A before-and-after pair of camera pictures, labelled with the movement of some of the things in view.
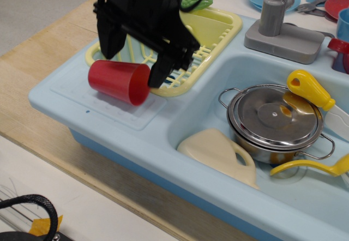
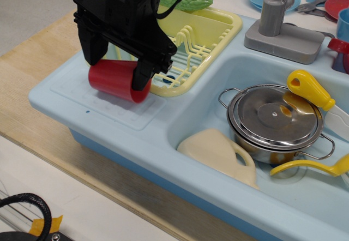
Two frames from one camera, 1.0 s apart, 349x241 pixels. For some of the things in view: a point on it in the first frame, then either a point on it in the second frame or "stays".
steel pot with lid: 274,124 stays
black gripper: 150,10 -> 126,18
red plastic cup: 128,82 stays
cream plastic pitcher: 214,148 stays
